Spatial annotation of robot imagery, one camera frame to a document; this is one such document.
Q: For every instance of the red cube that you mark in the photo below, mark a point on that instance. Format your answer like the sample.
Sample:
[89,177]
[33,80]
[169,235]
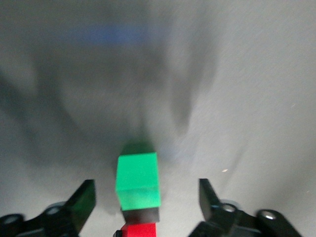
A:
[140,230]

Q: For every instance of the black cube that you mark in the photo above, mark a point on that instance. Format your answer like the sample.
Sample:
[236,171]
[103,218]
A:
[140,216]

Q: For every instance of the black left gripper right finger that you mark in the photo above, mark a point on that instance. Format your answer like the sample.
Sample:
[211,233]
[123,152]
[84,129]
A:
[208,197]

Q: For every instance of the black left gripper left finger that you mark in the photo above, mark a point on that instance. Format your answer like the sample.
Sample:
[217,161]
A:
[84,197]

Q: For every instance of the green cube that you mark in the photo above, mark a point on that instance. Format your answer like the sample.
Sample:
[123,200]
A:
[138,177]

